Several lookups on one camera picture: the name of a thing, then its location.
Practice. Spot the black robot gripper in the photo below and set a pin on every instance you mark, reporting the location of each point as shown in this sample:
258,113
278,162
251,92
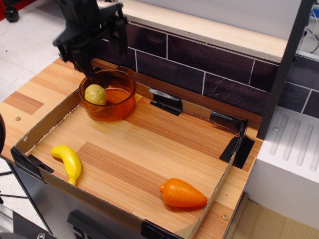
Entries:
86,24

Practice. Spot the yellow plastic toy potato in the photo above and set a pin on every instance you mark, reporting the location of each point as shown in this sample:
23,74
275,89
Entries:
95,94

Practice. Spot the orange transparent plastic pot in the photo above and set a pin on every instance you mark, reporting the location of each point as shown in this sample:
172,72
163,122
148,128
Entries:
119,89

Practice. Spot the brown cardboard fence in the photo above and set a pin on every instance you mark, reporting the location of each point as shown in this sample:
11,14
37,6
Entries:
124,163

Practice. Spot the black chair caster wheel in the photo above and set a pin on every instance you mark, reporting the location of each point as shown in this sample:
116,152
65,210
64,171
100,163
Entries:
11,14

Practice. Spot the yellow plastic toy banana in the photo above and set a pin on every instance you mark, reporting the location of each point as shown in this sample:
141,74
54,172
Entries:
71,161

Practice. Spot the wooden shelf with tile backsplash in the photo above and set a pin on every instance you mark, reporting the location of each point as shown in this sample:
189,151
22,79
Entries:
236,72

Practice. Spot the black tape front left corner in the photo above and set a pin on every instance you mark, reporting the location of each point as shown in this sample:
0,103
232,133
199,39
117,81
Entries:
30,164

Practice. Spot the orange plastic toy carrot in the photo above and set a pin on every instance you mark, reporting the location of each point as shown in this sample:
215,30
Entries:
178,193

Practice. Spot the black tape strip right corner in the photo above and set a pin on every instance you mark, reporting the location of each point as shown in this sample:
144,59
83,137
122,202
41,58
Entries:
241,154

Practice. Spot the black tape front right corner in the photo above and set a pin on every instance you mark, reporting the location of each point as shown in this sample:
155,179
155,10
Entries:
150,230

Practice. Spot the white ribbed drainboard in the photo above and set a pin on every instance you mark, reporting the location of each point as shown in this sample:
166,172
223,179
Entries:
285,177

